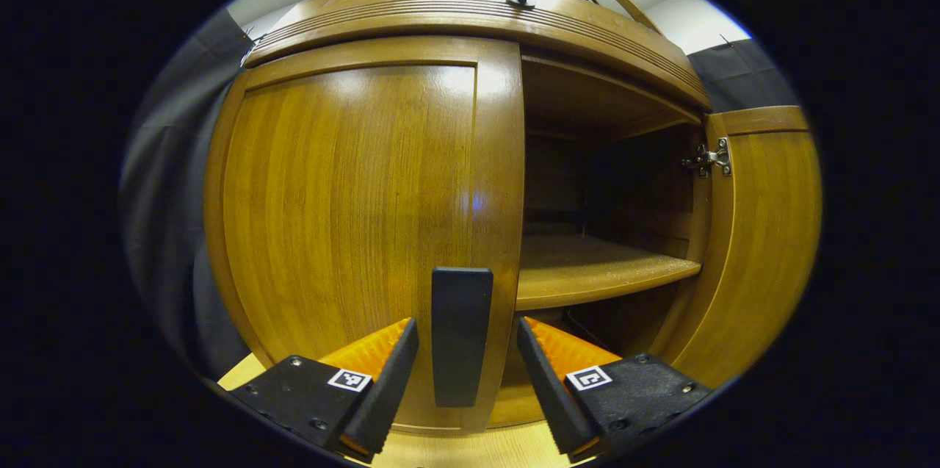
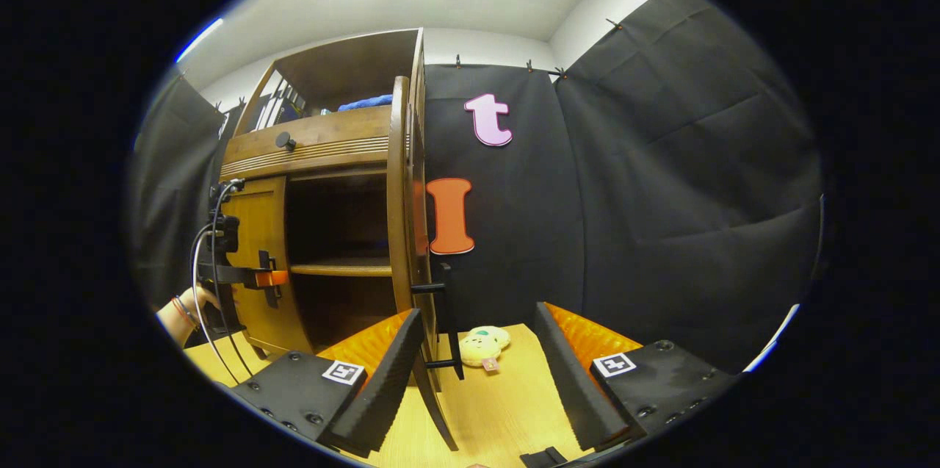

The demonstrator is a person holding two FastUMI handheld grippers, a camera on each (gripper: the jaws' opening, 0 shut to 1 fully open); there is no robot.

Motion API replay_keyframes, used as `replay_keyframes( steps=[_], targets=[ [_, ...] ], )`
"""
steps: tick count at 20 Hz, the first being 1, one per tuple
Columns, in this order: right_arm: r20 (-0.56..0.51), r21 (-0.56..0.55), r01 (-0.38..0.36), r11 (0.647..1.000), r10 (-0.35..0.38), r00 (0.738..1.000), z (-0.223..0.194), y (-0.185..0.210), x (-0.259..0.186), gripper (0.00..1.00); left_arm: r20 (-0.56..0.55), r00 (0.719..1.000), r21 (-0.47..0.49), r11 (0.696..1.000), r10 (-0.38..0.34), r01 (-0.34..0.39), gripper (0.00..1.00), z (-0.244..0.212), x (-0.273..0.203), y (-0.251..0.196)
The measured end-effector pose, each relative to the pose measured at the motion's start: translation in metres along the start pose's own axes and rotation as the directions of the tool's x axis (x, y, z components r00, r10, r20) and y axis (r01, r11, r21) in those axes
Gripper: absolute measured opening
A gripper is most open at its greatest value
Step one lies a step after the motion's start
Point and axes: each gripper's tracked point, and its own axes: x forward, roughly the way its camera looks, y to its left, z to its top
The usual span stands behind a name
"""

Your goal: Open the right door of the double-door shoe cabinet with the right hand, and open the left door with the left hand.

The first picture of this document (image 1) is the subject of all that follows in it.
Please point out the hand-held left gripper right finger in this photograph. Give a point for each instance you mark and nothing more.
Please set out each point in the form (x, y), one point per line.
(547, 387)

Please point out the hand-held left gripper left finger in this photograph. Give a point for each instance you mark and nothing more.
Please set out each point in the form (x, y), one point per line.
(389, 387)

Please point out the wooden shoe cabinet door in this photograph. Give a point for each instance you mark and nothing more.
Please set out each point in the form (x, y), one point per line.
(352, 196)
(764, 247)

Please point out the wooden double-door shoe cabinet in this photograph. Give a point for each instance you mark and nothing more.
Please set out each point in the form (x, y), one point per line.
(609, 181)

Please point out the wooden cabinet inner shelf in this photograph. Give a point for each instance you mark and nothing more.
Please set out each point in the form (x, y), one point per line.
(587, 270)

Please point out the silver door hinge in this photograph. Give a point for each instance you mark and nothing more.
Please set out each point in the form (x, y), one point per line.
(711, 158)

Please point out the wooden cabinet drawer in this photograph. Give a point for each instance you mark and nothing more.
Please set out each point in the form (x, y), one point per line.
(440, 9)

